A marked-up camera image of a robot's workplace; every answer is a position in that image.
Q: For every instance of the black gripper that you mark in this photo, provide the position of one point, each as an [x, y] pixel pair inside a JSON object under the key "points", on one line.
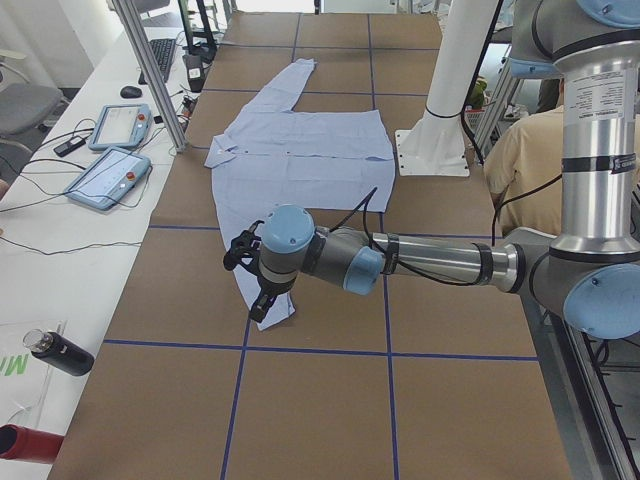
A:
{"points": [[270, 288]]}

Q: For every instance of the light blue striped shirt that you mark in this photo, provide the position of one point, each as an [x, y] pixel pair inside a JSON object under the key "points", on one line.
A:
{"points": [[275, 164]]}

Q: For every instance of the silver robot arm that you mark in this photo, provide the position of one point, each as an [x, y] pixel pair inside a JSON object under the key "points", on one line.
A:
{"points": [[586, 271]]}

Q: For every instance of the near blue teach pendant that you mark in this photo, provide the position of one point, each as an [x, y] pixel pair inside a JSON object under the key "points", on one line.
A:
{"points": [[105, 182]]}

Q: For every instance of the blue teach pendant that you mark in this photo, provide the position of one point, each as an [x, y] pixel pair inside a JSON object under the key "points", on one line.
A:
{"points": [[105, 182], [123, 126]]}

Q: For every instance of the black water bottle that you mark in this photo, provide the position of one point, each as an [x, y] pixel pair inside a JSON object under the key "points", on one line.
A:
{"points": [[59, 352]]}

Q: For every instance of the far blue teach pendant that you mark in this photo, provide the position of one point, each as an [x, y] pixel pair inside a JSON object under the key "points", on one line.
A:
{"points": [[123, 126]]}

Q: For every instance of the black computer mouse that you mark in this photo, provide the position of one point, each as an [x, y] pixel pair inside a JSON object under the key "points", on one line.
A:
{"points": [[130, 92]]}

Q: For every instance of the red bottle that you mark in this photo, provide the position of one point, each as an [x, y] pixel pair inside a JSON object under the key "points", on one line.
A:
{"points": [[29, 445]]}

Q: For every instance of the black keyboard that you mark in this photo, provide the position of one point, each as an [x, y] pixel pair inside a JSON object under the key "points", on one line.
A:
{"points": [[163, 50]]}

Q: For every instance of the person in beige shirt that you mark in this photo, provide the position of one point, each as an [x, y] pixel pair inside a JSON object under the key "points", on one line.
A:
{"points": [[525, 157]]}

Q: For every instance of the grey office chair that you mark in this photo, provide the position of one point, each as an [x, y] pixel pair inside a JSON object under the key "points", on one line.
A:
{"points": [[25, 106]]}

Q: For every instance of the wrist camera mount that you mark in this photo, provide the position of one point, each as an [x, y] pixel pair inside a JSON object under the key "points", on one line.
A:
{"points": [[244, 250]]}

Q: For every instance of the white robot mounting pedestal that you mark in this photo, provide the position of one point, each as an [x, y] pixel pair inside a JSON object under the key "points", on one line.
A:
{"points": [[435, 145]]}

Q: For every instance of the aluminium frame post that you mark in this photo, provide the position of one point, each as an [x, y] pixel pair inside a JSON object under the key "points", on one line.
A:
{"points": [[136, 34]]}

